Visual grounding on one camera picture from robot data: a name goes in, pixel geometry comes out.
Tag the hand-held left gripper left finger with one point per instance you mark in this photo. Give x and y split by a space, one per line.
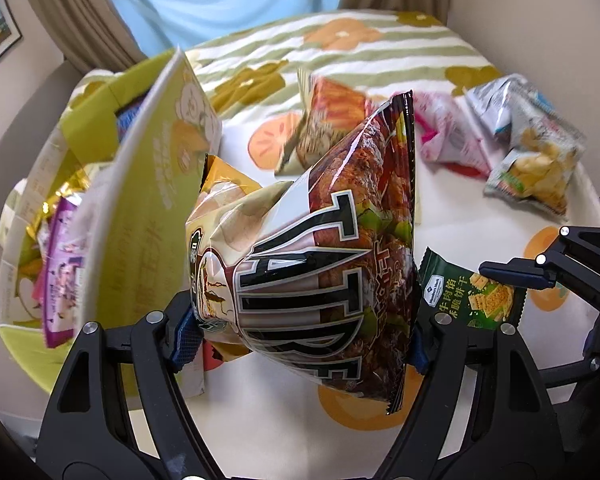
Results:
185 345

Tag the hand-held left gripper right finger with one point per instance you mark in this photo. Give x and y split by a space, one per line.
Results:
419 355

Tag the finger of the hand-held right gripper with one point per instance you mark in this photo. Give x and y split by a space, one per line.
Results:
522 277
595 340

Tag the green cracker packet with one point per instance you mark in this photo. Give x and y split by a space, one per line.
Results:
460 290

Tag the large brown snack bag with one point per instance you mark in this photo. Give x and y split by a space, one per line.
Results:
320 260

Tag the magenta snack packet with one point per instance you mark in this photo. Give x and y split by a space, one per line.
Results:
65 270

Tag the green cardboard box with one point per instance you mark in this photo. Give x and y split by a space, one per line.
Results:
145 200

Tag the gold snack packet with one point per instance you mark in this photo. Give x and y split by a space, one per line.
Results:
55 200

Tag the orange print tablecloth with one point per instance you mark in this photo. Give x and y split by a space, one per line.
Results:
480 210

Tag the yellow potato chips packet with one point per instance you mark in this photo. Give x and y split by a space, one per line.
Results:
540 170

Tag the pale pink snack packet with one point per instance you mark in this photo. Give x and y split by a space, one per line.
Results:
450 135

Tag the white blue snack packet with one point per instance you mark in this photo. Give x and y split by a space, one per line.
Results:
490 105
532 105

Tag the yellow snack bag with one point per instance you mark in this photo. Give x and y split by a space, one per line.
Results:
230 175

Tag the orange snack bag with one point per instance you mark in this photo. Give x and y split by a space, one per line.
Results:
325 120

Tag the floral striped blanket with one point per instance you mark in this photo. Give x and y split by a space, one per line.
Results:
380 60

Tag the grey headboard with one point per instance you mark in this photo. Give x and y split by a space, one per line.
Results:
25 125

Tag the light blue cloth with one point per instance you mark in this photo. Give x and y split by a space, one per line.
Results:
230 0

